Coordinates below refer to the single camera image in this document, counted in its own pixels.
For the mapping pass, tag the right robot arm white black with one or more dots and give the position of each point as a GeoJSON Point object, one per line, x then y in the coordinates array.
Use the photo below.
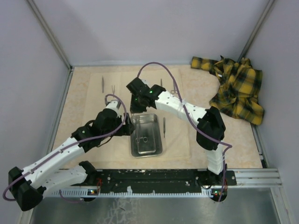
{"type": "Point", "coordinates": [208, 123]}

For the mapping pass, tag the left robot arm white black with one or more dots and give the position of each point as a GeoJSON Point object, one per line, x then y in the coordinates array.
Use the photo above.
{"type": "Point", "coordinates": [31, 184]}

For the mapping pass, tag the aluminium front rail frame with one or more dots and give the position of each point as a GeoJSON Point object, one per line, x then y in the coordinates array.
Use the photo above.
{"type": "Point", "coordinates": [239, 177]}

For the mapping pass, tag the long steel tweezers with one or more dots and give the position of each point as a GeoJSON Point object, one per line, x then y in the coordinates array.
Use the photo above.
{"type": "Point", "coordinates": [137, 122]}

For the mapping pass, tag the beige cloth wrap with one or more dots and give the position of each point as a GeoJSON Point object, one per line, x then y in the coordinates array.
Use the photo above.
{"type": "Point", "coordinates": [173, 131]}

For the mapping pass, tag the yellow plaid shirt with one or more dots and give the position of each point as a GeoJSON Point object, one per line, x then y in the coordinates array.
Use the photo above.
{"type": "Point", "coordinates": [240, 84]}

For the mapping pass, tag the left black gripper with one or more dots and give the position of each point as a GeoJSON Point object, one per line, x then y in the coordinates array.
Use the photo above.
{"type": "Point", "coordinates": [126, 129]}

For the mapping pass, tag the left aluminium corner post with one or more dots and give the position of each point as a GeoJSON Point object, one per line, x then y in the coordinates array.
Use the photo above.
{"type": "Point", "coordinates": [48, 32]}

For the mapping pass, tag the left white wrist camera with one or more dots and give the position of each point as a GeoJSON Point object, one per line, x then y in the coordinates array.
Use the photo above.
{"type": "Point", "coordinates": [113, 105]}

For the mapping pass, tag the aluminium corner post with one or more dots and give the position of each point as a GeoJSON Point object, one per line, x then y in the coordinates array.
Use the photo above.
{"type": "Point", "coordinates": [265, 13]}
{"type": "Point", "coordinates": [48, 32]}

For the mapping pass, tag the steel scalpel handle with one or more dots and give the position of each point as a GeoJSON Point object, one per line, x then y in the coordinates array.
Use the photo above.
{"type": "Point", "coordinates": [164, 126]}

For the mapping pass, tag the right aluminium corner post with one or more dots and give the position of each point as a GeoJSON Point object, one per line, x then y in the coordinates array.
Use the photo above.
{"type": "Point", "coordinates": [265, 13]}

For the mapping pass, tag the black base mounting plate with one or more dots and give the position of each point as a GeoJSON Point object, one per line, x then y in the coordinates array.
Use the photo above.
{"type": "Point", "coordinates": [159, 180]}

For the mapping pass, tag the steel clamp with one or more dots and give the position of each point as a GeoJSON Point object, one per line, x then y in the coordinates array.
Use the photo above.
{"type": "Point", "coordinates": [141, 139]}

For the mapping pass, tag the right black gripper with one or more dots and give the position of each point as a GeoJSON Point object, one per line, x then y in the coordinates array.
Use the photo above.
{"type": "Point", "coordinates": [134, 109]}

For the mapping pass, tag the steel instrument tray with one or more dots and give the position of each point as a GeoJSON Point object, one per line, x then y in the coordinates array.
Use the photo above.
{"type": "Point", "coordinates": [149, 127]}

